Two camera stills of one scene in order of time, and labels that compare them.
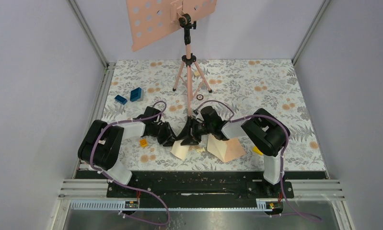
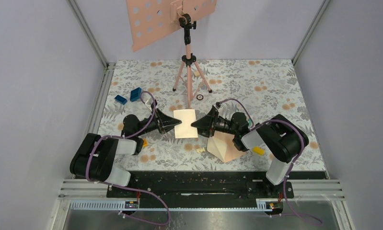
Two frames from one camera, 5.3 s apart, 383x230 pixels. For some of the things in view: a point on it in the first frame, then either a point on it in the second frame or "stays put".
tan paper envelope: (226, 150) stays put
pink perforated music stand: (149, 19) stays put
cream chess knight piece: (201, 150) stays put
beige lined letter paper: (179, 151) -> (184, 130)
